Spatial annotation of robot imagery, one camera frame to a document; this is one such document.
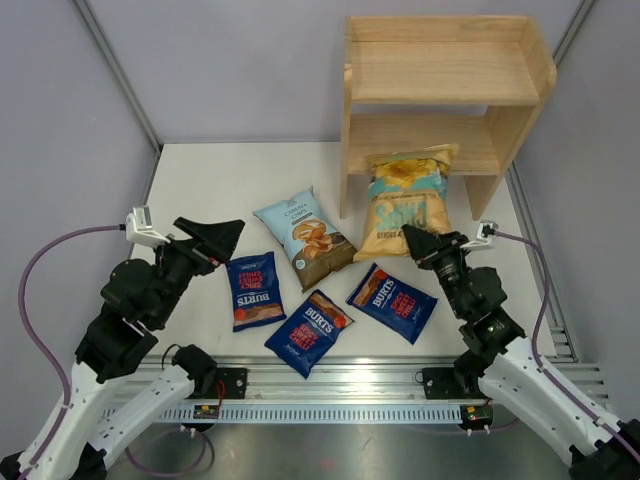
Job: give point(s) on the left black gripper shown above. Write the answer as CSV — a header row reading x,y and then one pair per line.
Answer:
x,y
216,240

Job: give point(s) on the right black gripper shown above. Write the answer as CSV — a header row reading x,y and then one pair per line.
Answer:
x,y
421,244

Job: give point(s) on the yellow kettle chips bag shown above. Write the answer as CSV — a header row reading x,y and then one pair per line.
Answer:
x,y
407,188

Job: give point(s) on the blue burts bag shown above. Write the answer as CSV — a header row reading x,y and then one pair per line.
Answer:
x,y
395,304
309,333
255,291

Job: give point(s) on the light blue cassava chips bag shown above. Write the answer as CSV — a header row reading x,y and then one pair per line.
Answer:
x,y
313,246

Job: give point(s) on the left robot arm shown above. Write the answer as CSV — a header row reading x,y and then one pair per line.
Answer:
x,y
139,299

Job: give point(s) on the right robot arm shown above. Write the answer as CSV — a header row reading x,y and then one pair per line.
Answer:
x,y
504,364

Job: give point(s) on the wooden two-tier shelf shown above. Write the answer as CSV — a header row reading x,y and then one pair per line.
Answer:
x,y
479,81

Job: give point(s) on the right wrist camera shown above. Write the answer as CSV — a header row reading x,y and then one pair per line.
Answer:
x,y
483,239

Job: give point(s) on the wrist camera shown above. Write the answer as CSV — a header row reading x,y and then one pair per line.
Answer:
x,y
483,239
139,229

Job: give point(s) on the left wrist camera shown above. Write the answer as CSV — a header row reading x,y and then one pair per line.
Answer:
x,y
139,229

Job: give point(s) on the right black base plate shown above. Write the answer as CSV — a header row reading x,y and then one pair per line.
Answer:
x,y
449,383

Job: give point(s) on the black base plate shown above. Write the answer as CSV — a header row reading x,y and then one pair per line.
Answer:
x,y
449,383
230,383

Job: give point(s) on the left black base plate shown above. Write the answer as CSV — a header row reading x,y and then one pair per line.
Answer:
x,y
230,383

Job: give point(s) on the aluminium mounting rail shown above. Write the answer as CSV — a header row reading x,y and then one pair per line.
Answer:
x,y
348,380

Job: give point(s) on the white slotted cable duct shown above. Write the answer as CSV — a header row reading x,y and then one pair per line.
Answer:
x,y
236,413

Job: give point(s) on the left aluminium frame post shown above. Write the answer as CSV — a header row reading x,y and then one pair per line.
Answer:
x,y
108,55

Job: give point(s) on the aluminium frame post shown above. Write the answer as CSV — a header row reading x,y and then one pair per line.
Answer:
x,y
573,29
108,55

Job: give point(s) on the right aluminium frame post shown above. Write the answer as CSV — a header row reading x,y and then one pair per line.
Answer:
x,y
573,29

